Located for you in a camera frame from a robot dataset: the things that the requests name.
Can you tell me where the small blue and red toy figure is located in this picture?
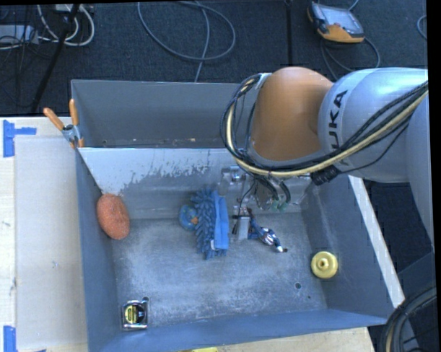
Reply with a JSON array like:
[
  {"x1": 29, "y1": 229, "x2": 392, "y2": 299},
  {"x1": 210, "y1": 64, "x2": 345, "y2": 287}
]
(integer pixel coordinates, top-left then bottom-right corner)
[{"x1": 246, "y1": 215, "x2": 289, "y2": 255}]

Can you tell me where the blue shaggy wash mitt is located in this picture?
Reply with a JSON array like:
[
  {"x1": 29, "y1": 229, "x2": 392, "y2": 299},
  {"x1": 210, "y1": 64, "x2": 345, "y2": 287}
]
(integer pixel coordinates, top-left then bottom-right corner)
[{"x1": 189, "y1": 185, "x2": 232, "y2": 261}]

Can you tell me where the grey metal bin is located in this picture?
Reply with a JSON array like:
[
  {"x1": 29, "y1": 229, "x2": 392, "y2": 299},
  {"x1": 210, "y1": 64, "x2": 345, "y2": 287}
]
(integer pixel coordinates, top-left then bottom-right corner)
[{"x1": 69, "y1": 67, "x2": 408, "y2": 352}]

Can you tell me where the yellow and black tape measure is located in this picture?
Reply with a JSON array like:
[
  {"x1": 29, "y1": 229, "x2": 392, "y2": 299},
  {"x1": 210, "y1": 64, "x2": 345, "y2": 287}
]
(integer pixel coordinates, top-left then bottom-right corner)
[{"x1": 120, "y1": 299, "x2": 151, "y2": 332}]

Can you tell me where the pale wood flat board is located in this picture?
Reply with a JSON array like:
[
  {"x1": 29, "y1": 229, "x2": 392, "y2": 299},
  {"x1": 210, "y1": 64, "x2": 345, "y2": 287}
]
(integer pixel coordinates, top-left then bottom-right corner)
[{"x1": 8, "y1": 134, "x2": 91, "y2": 352}]

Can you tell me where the black cylinder on white bracket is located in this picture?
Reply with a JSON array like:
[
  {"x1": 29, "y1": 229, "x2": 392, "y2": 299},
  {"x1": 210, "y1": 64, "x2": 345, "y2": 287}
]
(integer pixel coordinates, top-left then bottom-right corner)
[{"x1": 288, "y1": 166, "x2": 341, "y2": 207}]

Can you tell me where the orange-brown oval scrubber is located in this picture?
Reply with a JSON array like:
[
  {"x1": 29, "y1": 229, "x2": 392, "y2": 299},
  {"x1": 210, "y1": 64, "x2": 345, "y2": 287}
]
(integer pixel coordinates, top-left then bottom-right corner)
[{"x1": 95, "y1": 192, "x2": 132, "y2": 242}]

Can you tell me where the yellow round disc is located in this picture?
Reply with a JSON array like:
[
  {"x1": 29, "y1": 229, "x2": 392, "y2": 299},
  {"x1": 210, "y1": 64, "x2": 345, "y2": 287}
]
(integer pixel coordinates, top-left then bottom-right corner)
[{"x1": 310, "y1": 250, "x2": 340, "y2": 281}]

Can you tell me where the blue and orange toy animal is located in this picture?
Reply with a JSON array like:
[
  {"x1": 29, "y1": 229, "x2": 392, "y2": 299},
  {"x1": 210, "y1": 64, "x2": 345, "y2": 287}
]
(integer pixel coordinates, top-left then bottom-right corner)
[{"x1": 178, "y1": 203, "x2": 201, "y2": 232}]

